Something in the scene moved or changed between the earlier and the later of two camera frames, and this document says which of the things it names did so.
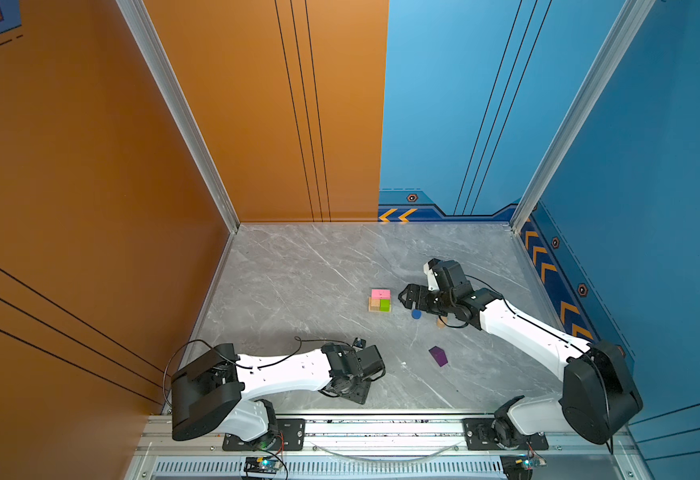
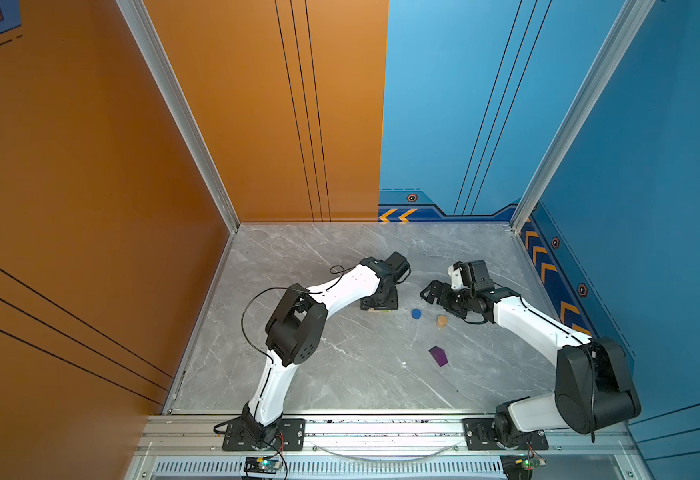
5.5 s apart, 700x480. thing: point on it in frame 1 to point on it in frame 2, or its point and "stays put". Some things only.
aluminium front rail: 371,447 stays put
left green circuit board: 261,465 stays put
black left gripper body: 360,391 to 390,300
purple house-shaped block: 439,355 stays put
